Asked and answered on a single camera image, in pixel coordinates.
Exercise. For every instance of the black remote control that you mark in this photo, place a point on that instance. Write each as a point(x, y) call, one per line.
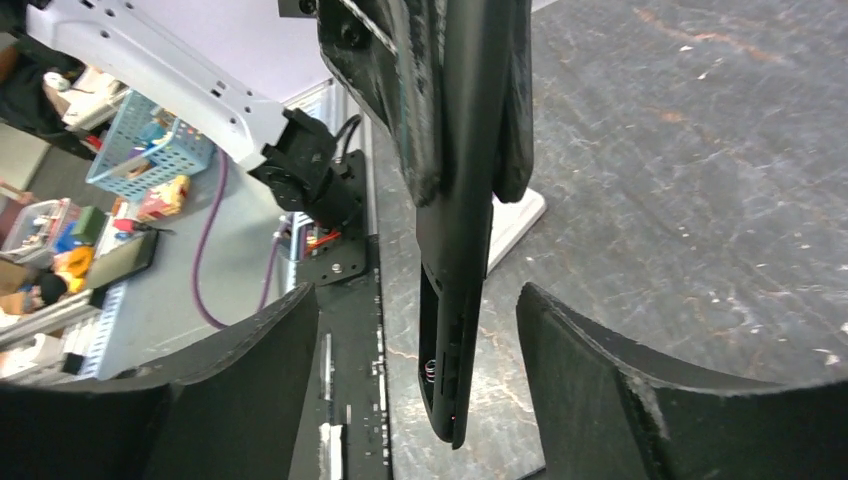
point(454, 243)

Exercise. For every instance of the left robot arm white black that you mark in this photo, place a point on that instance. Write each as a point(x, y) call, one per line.
point(228, 66)

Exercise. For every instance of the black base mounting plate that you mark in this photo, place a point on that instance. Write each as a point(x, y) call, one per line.
point(345, 430)

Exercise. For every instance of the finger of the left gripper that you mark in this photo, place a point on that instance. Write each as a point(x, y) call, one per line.
point(487, 86)
point(386, 54)

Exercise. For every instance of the blue plastic basket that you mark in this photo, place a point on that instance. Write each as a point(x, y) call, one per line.
point(147, 146)

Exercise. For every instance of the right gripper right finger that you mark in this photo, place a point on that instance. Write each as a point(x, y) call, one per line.
point(608, 407)

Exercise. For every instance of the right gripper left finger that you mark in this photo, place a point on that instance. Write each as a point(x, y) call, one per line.
point(225, 407)

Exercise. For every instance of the white remote control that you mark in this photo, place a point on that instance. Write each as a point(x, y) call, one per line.
point(510, 222)

